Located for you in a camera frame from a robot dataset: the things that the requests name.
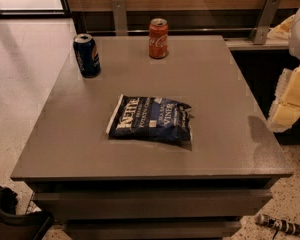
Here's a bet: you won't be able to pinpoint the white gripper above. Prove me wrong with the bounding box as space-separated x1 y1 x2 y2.
267 66 300 133

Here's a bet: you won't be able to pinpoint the blue pepsi can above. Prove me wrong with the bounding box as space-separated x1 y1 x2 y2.
73 33 101 78

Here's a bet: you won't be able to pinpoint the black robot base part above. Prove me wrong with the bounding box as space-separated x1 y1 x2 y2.
0 186 54 240

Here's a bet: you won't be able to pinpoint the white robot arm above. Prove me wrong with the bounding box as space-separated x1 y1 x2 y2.
267 8 300 133

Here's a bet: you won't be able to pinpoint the black white striped tool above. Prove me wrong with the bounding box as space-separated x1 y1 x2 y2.
255 214 300 237

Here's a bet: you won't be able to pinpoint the blue kettle chips bag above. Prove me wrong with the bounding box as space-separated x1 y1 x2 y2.
106 95 192 144

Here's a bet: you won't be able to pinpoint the grey cabinet drawer unit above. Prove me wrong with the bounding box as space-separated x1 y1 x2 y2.
33 181 272 240

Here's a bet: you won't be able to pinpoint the right grey metal bracket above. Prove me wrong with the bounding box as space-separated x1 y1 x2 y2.
249 0 281 45

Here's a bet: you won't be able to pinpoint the grey metal bracket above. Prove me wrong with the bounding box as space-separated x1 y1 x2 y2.
249 0 281 45
111 0 128 36

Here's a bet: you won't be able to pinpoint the left grey metal bracket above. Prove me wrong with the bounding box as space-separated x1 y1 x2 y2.
111 0 128 36

